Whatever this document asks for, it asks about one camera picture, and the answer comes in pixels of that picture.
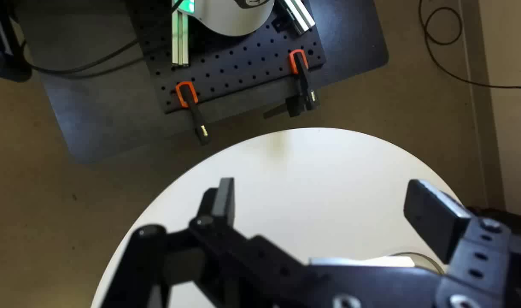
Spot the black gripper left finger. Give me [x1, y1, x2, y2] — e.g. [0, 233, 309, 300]
[99, 177, 307, 308]

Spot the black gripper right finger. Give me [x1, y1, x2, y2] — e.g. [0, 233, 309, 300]
[403, 179, 521, 308]

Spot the orange and black clamp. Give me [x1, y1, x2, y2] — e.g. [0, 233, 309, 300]
[285, 49, 319, 119]
[172, 81, 212, 144]

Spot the black perforated breadboard plate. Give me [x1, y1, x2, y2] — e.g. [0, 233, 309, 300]
[124, 0, 328, 115]

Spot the aluminium extrusion bar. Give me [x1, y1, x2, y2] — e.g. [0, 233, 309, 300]
[169, 0, 200, 67]
[273, 0, 317, 35]

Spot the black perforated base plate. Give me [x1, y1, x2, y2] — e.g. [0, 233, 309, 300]
[13, 0, 391, 168]

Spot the thin black looped cable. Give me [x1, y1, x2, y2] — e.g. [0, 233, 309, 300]
[416, 0, 521, 91]

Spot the black floor cable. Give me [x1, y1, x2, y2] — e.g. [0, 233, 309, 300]
[13, 38, 141, 78]

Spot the black camera tripod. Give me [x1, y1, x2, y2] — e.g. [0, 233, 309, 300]
[0, 0, 34, 83]

